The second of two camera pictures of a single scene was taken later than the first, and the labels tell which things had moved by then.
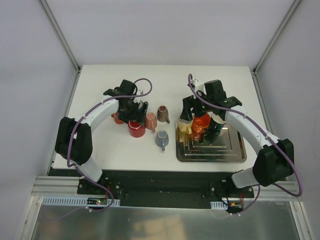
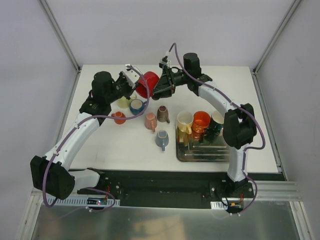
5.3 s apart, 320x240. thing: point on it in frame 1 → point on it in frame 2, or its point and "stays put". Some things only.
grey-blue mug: [162, 139] stays put
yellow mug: [184, 125] stays put
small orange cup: [116, 118] stays put
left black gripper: [136, 112] → [127, 83]
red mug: [135, 129] → [152, 79]
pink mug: [151, 121] stays put
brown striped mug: [162, 114] stays put
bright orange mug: [200, 123] stays put
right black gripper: [198, 109] → [169, 79]
